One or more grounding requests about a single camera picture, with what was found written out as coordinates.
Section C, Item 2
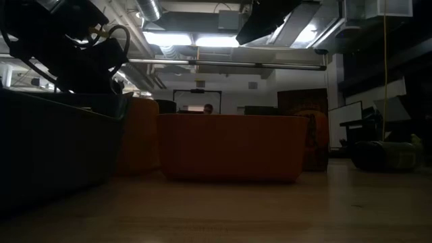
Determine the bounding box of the white ceiling box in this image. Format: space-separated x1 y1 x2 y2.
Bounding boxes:
344 0 413 20

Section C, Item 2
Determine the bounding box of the long horizontal metal bar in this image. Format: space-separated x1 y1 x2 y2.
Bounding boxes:
128 57 327 72

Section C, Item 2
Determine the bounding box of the green bottle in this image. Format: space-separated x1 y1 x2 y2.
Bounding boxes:
410 133 424 159

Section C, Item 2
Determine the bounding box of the whiteboard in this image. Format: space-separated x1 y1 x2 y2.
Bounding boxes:
328 100 364 150

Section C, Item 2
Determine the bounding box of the black desk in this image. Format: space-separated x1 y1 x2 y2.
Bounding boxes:
339 107 384 155

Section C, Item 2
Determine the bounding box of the large yellow plastic bin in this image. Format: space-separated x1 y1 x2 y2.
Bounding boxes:
116 97 160 176

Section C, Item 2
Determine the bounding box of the grey ceiling box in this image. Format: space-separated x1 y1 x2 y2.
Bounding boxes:
217 9 242 31

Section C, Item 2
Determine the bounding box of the black background frame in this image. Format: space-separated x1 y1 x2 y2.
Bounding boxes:
172 88 223 115

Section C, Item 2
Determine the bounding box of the silver air duct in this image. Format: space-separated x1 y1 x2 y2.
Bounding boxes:
134 0 163 22

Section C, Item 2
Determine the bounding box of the white cylinder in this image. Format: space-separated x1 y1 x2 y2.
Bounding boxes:
0 63 14 88

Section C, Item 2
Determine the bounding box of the grey fabric cover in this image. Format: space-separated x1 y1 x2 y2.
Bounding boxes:
373 96 412 123

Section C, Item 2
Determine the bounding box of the yellow hanging cable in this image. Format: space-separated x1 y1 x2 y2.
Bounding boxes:
381 0 388 142

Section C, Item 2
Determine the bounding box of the blue label spice bottle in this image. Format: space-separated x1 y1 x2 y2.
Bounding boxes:
350 139 418 171

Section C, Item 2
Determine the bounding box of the dark rounded object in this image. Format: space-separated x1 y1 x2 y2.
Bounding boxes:
154 99 178 115

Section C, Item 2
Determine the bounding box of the dark low box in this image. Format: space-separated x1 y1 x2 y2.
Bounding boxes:
243 105 279 116

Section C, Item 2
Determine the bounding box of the dark blue plastic bin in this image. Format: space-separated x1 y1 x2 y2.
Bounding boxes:
0 88 134 217

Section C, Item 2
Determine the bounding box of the bright ceiling light panel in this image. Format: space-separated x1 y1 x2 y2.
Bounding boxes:
143 32 192 47
195 35 240 48

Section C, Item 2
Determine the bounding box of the brown spice pouch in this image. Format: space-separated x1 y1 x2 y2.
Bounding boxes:
277 88 330 172

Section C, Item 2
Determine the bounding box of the orange plastic bin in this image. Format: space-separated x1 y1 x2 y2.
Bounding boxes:
156 113 310 184

